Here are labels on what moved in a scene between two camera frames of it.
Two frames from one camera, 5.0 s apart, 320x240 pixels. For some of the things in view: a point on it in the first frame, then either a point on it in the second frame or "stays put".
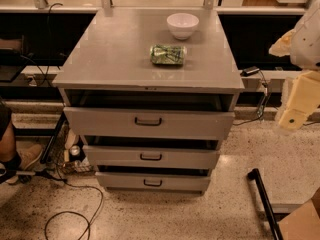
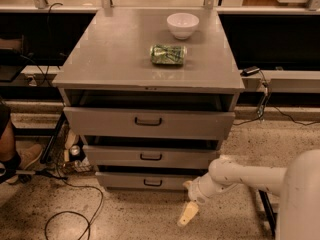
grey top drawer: (149, 121) stays put
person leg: (8, 140) stays put
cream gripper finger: (282, 46) → (202, 188)
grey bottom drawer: (153, 180) stays put
